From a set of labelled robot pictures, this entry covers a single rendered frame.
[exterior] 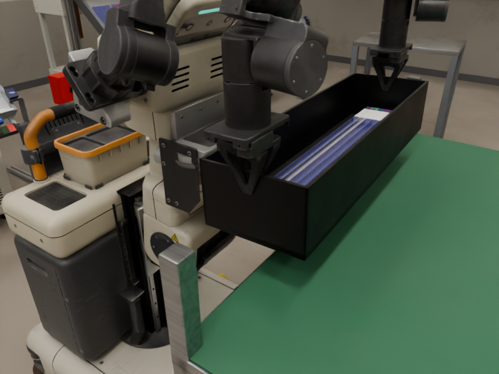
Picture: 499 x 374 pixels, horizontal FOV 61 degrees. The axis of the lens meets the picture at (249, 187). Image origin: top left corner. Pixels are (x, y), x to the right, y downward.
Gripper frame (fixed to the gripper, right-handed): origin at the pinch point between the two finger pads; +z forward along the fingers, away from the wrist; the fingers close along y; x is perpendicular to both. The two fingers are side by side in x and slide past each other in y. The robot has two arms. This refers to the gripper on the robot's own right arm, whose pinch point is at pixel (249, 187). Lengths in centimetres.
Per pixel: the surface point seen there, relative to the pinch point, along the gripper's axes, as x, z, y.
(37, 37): 443, 44, 233
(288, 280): -5.0, 15.7, 2.6
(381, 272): -16.0, 16.0, 12.1
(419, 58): 100, 84, 519
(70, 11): 221, -1, 129
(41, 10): 257, 0, 133
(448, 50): 25, 28, 266
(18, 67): 444, 72, 205
